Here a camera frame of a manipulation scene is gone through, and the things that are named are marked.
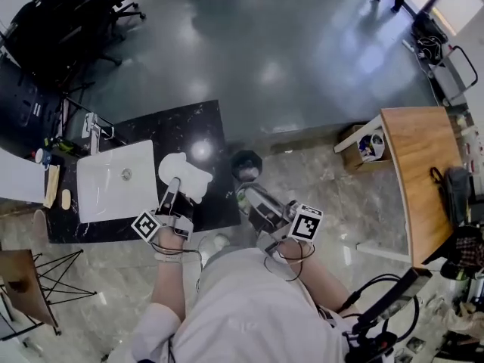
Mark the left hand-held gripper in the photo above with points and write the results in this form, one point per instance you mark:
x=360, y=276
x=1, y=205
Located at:
x=177, y=218

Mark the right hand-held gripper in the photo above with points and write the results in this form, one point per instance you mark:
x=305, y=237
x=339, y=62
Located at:
x=276, y=221

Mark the white irregular plastic piece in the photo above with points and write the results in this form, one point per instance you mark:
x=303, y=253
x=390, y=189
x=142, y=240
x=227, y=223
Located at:
x=185, y=172

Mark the person's left forearm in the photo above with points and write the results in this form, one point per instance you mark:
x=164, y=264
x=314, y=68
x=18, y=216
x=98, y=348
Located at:
x=170, y=289

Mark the person's right forearm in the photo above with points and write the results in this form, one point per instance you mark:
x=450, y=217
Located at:
x=314, y=278

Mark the green waste bin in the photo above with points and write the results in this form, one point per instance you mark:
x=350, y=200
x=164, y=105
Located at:
x=242, y=200

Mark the black waste bin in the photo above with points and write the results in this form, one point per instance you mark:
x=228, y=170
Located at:
x=246, y=163

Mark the person's white shoe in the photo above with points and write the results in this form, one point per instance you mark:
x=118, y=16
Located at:
x=221, y=240

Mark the white sink basin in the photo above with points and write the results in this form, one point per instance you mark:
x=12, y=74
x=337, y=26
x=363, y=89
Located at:
x=113, y=187

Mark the black marble washstand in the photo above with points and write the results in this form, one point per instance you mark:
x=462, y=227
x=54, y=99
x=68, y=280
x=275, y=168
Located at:
x=181, y=127

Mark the white wristband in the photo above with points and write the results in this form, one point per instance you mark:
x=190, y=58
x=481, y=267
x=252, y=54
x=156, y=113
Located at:
x=168, y=258

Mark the chrome faucet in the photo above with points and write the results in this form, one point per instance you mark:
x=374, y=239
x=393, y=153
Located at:
x=94, y=134

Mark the cardboard box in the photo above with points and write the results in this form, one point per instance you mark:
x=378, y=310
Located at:
x=353, y=161

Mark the person's white shirt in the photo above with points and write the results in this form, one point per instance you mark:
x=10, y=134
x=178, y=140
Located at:
x=249, y=308

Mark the green bottle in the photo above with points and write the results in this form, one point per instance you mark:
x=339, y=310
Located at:
x=65, y=146

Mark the beige wooden tray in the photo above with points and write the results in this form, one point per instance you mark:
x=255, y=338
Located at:
x=52, y=185

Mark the white plastic bag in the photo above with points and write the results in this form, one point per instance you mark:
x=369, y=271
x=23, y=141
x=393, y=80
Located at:
x=372, y=146

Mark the white and blue mug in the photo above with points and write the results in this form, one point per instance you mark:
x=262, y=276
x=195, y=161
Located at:
x=42, y=156

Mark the pink bucket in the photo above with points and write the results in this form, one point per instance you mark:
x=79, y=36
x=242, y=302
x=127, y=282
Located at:
x=39, y=225

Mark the black equipment cabinet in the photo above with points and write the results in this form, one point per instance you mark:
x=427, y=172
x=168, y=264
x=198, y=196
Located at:
x=26, y=108

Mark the curved wooden desk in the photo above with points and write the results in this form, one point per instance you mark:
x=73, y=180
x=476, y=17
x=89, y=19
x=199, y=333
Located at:
x=423, y=165

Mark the black mounting pole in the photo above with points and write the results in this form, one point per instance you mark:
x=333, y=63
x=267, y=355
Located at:
x=393, y=301

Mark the black bag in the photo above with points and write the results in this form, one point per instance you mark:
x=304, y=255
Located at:
x=455, y=195

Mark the plaid cloth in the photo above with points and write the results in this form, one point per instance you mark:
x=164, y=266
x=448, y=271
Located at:
x=469, y=248

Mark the grey platform trolley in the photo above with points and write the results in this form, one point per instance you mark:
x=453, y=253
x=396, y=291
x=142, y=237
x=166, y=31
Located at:
x=452, y=81

